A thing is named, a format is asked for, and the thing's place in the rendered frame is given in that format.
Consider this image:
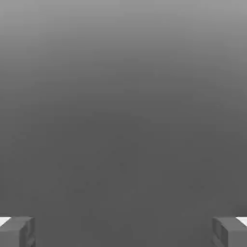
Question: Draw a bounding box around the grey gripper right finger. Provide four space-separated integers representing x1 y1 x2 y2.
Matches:
211 216 247 247

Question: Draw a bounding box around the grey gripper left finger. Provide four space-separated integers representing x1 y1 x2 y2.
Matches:
0 216 37 247

